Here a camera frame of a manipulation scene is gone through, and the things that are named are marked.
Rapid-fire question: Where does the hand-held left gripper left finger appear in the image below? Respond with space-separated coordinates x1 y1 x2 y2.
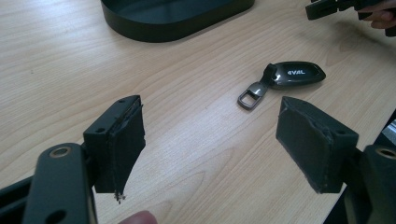
82 94 147 205

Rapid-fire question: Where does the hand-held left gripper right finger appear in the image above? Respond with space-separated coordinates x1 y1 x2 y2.
275 95 360 195

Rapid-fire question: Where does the black car key fob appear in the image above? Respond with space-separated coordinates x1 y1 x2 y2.
237 61 327 111

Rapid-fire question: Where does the black oval tray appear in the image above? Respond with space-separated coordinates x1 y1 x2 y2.
100 0 256 44

